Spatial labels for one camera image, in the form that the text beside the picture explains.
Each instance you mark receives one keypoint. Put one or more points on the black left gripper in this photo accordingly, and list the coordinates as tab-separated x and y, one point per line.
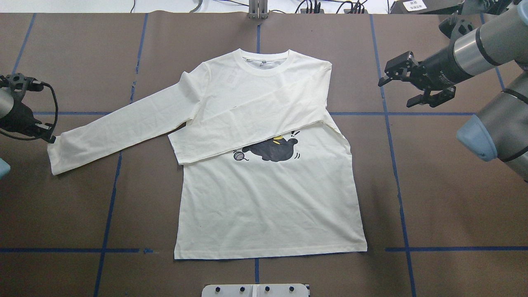
17	116

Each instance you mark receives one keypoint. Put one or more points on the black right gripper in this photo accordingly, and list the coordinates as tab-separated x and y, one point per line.
438	66

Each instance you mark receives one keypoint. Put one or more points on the cream long-sleeve printed shirt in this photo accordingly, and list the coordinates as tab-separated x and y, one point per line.
266	170

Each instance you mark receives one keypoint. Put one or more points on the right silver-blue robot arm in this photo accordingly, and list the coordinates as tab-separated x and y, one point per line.
495	47

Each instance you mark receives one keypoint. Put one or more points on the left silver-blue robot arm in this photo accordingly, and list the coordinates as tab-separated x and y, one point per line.
25	138

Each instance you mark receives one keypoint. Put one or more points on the black equipment white label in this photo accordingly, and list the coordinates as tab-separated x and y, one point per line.
440	7

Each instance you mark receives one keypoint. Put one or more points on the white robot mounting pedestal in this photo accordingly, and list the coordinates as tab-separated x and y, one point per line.
257	290

